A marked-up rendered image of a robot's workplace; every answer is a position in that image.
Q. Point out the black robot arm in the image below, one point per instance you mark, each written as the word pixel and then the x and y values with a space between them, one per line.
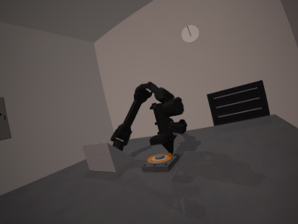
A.
pixel 168 107

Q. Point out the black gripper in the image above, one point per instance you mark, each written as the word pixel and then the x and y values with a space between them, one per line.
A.
pixel 163 136

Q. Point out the orange round plate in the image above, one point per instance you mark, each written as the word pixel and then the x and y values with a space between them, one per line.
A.
pixel 167 157

